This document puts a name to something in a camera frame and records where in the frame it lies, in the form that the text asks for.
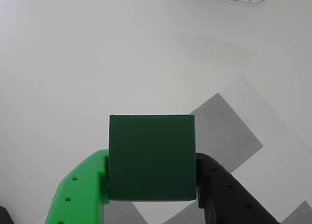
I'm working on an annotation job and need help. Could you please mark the grey white checkered mat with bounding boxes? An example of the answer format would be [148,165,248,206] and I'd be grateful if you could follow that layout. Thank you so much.
[104,92,312,224]

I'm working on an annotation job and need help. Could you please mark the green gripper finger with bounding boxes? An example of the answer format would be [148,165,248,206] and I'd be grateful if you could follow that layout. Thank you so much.
[44,149,110,224]

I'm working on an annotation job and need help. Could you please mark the black object corner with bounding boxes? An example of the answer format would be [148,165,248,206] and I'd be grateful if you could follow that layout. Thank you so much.
[0,206,13,224]

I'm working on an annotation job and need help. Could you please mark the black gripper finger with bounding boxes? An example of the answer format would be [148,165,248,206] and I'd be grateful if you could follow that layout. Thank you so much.
[195,153,281,224]

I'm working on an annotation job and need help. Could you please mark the dark green cube dice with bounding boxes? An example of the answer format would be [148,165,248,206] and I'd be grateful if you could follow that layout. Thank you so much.
[108,114,197,203]

